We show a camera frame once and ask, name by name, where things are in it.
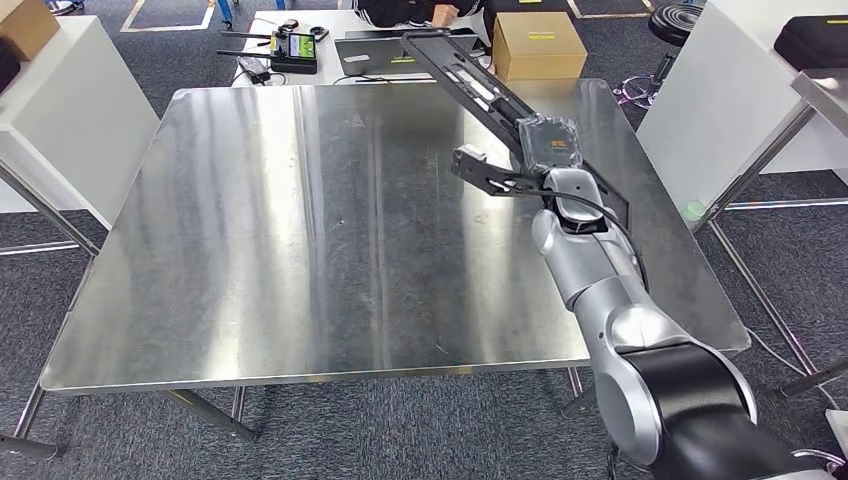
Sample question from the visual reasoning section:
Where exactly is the white floor cable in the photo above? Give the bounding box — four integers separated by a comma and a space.
745, 326, 843, 412

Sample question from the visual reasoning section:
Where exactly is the black remote controller with screen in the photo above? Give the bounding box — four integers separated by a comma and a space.
217, 27, 319, 75

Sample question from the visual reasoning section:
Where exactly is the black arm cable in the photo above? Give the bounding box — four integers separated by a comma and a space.
529, 189, 651, 293

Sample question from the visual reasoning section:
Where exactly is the black fabric object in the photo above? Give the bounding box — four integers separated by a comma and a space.
773, 14, 848, 71

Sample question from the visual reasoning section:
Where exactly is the grey laptop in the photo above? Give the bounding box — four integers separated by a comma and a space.
334, 29, 478, 77

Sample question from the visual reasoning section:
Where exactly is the person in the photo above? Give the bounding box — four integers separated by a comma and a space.
351, 0, 488, 29

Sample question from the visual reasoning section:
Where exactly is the white desk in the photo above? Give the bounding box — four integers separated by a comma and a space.
231, 8, 495, 87

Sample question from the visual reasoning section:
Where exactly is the stainless steel workbench table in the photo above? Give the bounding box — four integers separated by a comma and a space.
0, 78, 752, 462

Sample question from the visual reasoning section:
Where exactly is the white panelled steel table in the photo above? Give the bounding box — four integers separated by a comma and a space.
0, 14, 162, 256
635, 0, 848, 399

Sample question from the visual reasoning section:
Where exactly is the black power adapter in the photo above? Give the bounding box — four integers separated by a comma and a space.
238, 56, 272, 84

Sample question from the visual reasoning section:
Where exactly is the plain brown cardboard box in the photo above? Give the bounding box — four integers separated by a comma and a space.
0, 0, 61, 62

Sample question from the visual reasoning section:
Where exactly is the black desk cable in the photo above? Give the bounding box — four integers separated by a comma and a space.
331, 74, 439, 86

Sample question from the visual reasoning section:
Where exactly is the black plastic plate frame part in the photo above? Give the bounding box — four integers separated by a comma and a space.
400, 29, 631, 230

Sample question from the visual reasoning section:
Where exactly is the cardboard box with yellow label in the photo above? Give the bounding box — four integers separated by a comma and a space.
491, 11, 589, 82

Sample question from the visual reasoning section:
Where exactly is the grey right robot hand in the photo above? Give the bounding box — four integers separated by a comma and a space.
516, 114, 584, 175

